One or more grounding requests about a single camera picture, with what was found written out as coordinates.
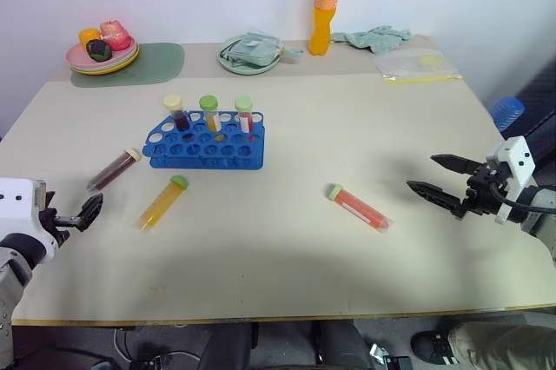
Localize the silver and black floor gadget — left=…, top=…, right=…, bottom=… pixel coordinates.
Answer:
left=367, top=342, right=413, bottom=370

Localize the dark rounded shape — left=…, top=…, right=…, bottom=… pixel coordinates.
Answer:
left=318, top=320, right=375, bottom=370

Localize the pale green round plate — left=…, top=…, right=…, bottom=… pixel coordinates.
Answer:
left=216, top=32, right=285, bottom=76

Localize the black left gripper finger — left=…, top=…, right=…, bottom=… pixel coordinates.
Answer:
left=75, top=215, right=100, bottom=233
left=80, top=192, right=105, bottom=221

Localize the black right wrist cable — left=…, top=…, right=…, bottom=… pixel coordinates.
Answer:
left=489, top=182, right=556, bottom=215

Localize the blue bottle cap object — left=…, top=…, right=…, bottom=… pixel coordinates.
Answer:
left=491, top=96, right=527, bottom=134

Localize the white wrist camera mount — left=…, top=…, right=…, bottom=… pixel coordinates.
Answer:
left=485, top=135, right=538, bottom=226
left=0, top=176, right=60, bottom=254

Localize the black carbon-pattern case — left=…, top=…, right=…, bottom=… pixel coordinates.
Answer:
left=515, top=58, right=556, bottom=163

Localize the small pale green cup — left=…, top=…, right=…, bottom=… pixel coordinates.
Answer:
left=281, top=47, right=306, bottom=65

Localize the clear zip bag yellow strip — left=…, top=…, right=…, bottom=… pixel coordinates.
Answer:
left=374, top=49, right=464, bottom=85

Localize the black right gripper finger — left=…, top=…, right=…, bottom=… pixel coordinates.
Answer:
left=430, top=153, right=484, bottom=177
left=406, top=180, right=469, bottom=219

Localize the orange toy fruit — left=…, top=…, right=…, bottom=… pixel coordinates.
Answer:
left=78, top=28, right=103, bottom=47

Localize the white floor cable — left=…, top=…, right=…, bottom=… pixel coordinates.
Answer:
left=113, top=327, right=132, bottom=361

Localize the pink toy apple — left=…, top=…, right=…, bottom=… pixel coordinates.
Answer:
left=99, top=19, right=132, bottom=52

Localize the black and white sneaker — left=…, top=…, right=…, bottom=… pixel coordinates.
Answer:
left=409, top=329, right=462, bottom=367

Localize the crumpled green cloth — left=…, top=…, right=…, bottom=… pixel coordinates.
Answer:
left=330, top=25, right=413, bottom=51

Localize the dark green toy fruit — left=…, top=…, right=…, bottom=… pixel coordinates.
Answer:
left=85, top=38, right=114, bottom=63

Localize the stack of pastel plates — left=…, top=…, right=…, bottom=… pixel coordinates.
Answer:
left=65, top=36, right=142, bottom=77

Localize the green-capped red liquid tube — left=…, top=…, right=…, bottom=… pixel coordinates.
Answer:
left=326, top=183, right=395, bottom=234
left=234, top=96, right=255, bottom=135

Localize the cream-capped dark liquid tube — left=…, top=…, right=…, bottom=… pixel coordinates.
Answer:
left=88, top=147, right=142, bottom=194
left=162, top=94, right=191, bottom=134

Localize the pale green flat pouch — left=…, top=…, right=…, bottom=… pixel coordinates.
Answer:
left=224, top=32, right=282, bottom=69

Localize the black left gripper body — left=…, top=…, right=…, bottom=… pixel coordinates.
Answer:
left=37, top=190, right=84, bottom=248

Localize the green rounded placemat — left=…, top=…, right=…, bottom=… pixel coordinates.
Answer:
left=70, top=42, right=186, bottom=88

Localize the khaki trouser leg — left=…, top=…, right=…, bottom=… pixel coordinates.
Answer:
left=447, top=320, right=556, bottom=370

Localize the black floor device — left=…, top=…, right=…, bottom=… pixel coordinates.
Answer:
left=129, top=345, right=175, bottom=370

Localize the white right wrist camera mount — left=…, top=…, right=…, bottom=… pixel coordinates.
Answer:
left=485, top=135, right=538, bottom=226

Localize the green-capped yellow liquid tube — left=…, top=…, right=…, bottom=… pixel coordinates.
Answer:
left=199, top=95, right=223, bottom=135
left=137, top=175, right=189, bottom=233

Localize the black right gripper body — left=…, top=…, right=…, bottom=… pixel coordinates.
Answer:
left=463, top=162, right=510, bottom=217

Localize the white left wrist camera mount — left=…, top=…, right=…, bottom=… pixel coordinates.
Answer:
left=0, top=176, right=60, bottom=254

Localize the orange soda bottle blue cap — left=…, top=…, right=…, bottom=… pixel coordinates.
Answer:
left=308, top=0, right=342, bottom=57

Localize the blue plastic test tube rack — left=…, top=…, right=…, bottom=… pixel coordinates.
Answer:
left=142, top=109, right=265, bottom=171

